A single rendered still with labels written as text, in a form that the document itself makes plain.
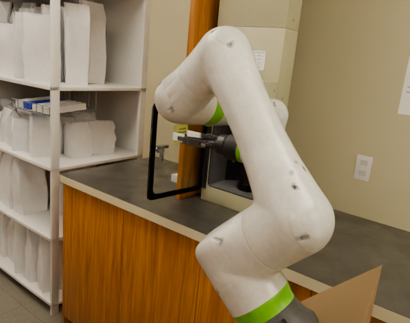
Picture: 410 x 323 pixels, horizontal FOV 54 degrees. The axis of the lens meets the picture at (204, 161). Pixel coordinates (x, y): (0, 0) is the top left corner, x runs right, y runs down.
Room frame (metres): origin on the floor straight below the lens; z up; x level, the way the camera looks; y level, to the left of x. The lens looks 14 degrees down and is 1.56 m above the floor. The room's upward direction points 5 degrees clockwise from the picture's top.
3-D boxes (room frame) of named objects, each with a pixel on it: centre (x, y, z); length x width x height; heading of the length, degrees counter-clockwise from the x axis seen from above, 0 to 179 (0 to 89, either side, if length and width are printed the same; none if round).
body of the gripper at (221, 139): (1.42, -0.04, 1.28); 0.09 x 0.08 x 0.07; 54
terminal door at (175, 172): (1.65, 0.11, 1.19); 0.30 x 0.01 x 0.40; 136
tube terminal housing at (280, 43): (1.78, -0.20, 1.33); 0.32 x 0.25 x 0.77; 53
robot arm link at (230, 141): (1.37, -0.10, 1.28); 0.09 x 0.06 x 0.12; 144
